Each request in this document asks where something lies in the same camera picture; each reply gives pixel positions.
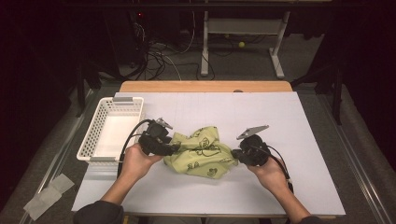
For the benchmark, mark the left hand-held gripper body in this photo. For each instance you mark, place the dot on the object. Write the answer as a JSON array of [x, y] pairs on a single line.
[[154, 140]]

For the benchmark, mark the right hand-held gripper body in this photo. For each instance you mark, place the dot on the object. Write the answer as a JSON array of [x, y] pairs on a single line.
[[255, 151]]

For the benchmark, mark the green printed baby romper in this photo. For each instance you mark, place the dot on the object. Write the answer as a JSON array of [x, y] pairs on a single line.
[[202, 152]]

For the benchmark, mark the white perforated plastic basket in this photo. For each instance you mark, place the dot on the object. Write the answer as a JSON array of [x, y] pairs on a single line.
[[115, 137]]

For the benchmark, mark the person's left hand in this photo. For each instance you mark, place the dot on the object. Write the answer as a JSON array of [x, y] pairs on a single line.
[[137, 163]]

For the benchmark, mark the person's right hand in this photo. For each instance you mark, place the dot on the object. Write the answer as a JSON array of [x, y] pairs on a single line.
[[271, 177]]

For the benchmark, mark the white board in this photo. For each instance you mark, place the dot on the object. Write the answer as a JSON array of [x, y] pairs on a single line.
[[218, 109]]

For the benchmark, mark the black stand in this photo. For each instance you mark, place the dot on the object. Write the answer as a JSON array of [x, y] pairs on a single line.
[[336, 99], [81, 90]]

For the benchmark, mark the yellow-green tennis ball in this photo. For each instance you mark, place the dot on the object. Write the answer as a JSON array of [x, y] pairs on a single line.
[[241, 44]]

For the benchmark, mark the grey tape strip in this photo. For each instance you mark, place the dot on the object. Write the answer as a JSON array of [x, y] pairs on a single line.
[[46, 197]]

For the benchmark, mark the metal floor rail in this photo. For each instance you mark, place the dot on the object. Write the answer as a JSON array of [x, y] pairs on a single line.
[[355, 161], [59, 155]]

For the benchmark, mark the white desk frame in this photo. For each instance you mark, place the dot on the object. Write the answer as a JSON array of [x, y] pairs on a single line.
[[246, 26]]

